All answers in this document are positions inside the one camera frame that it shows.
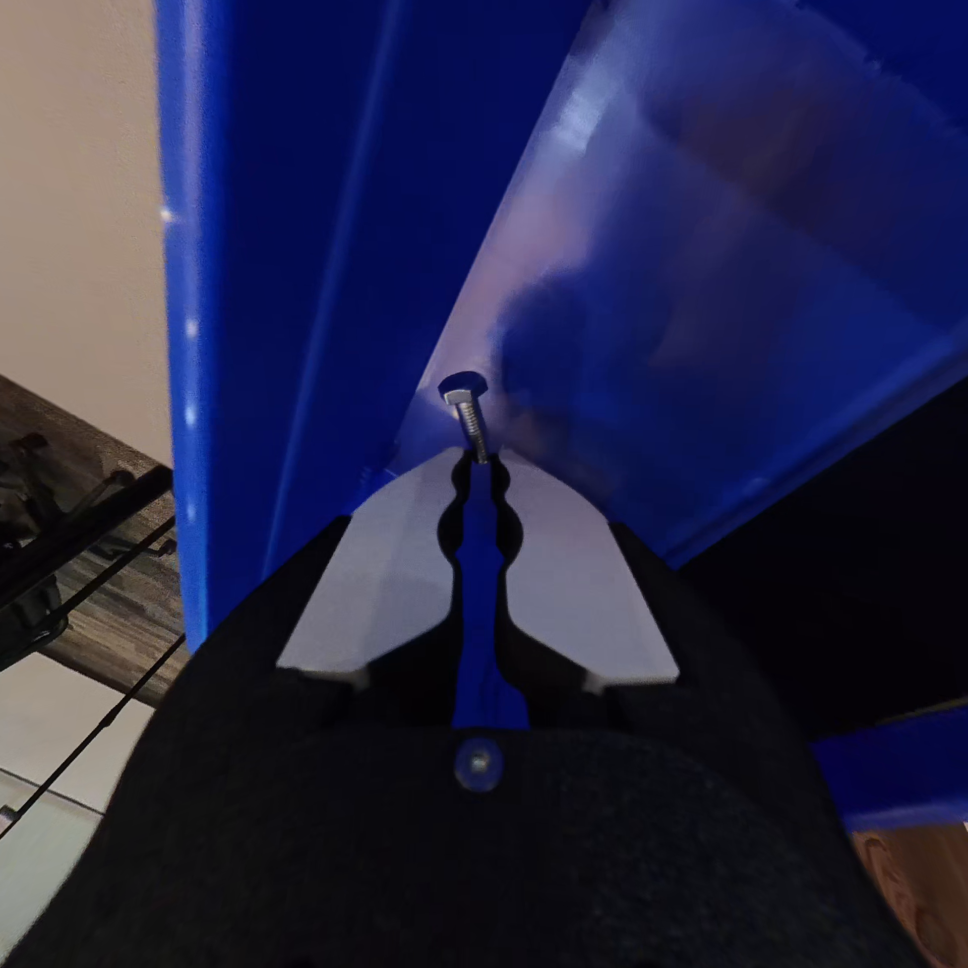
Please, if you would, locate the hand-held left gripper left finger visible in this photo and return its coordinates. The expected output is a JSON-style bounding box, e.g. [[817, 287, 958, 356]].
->
[[276, 446, 473, 691]]

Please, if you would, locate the black cable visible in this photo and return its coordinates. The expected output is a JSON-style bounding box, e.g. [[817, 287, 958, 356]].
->
[[0, 634, 188, 836]]

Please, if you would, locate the black metal stand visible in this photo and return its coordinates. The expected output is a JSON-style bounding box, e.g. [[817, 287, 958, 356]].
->
[[0, 431, 178, 674]]

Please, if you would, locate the steel hex bolt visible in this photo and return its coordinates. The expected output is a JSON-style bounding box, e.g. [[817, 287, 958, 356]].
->
[[437, 372, 494, 464]]

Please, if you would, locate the wide blue storage bin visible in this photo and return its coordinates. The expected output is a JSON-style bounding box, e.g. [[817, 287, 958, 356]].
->
[[155, 0, 968, 833]]

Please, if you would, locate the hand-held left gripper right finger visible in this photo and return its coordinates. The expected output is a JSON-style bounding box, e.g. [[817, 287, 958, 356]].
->
[[488, 451, 682, 693]]

